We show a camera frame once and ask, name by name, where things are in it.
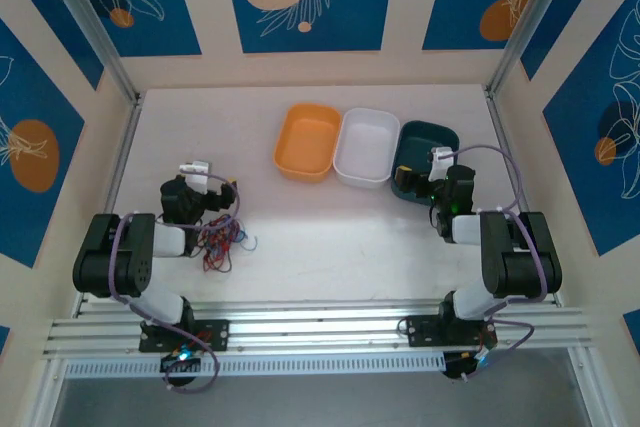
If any thin blue cable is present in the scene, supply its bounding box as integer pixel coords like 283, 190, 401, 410
227, 219, 259, 253

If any dark teal plastic bin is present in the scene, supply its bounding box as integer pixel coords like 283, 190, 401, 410
390, 119, 461, 208

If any white plastic bin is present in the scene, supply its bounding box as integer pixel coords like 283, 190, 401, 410
333, 106, 401, 192

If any orange plastic bin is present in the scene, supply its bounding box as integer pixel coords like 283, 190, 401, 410
272, 103, 343, 184

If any black controller board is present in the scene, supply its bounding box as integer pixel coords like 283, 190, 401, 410
443, 350, 494, 382
159, 349, 202, 374

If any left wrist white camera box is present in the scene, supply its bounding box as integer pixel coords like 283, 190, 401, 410
178, 160, 212, 194

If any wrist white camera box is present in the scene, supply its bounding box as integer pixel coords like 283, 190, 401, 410
428, 145, 460, 181
178, 160, 212, 194

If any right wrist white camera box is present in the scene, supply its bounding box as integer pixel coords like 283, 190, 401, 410
428, 145, 460, 181

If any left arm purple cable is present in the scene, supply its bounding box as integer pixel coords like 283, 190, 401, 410
108, 172, 244, 394

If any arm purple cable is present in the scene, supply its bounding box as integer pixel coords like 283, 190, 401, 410
108, 172, 244, 394
452, 144, 549, 383

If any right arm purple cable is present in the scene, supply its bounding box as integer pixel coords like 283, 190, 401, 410
452, 144, 549, 383

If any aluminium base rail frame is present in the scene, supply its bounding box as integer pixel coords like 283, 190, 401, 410
42, 299, 596, 359

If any white slotted cable duct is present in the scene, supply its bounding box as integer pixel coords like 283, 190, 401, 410
64, 352, 447, 377

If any aluminium frame post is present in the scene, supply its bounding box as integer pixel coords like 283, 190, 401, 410
483, 0, 576, 98
37, 0, 142, 104

